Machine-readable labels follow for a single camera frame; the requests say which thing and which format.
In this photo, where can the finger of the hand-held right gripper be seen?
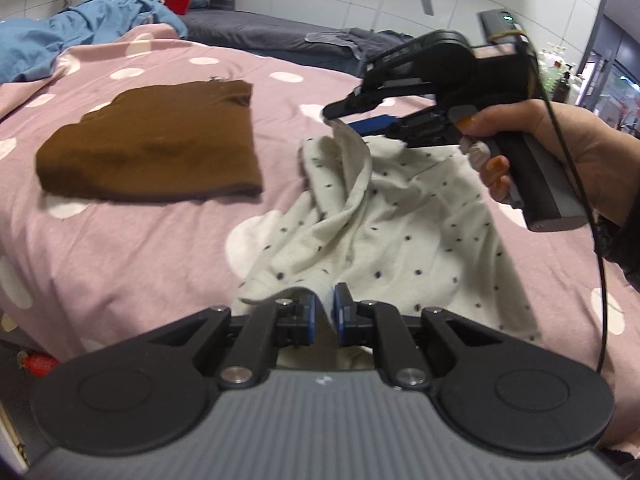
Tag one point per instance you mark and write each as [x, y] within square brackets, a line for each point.
[360, 102]
[375, 124]

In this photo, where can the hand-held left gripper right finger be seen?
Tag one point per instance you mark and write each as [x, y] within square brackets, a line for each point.
[341, 316]

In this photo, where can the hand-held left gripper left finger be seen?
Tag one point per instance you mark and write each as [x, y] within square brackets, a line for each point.
[311, 321]

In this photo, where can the white dotted garment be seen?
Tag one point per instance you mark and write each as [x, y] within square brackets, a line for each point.
[400, 240]

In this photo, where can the person's right hand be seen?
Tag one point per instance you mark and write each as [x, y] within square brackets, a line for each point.
[600, 160]

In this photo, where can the grey cloth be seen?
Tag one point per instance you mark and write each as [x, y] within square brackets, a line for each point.
[350, 40]

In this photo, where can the cluster of pale bottles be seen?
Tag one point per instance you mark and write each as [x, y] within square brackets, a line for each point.
[557, 77]

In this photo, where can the dark grey bed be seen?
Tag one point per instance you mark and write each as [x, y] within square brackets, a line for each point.
[260, 30]

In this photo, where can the pink dotted bedsheet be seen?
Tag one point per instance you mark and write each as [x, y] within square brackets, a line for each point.
[150, 260]

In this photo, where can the brown garment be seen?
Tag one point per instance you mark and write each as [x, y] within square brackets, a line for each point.
[150, 150]

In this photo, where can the small red object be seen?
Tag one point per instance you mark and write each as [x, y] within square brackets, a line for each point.
[37, 364]

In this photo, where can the blue blanket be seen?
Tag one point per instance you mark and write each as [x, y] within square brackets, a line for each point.
[75, 30]

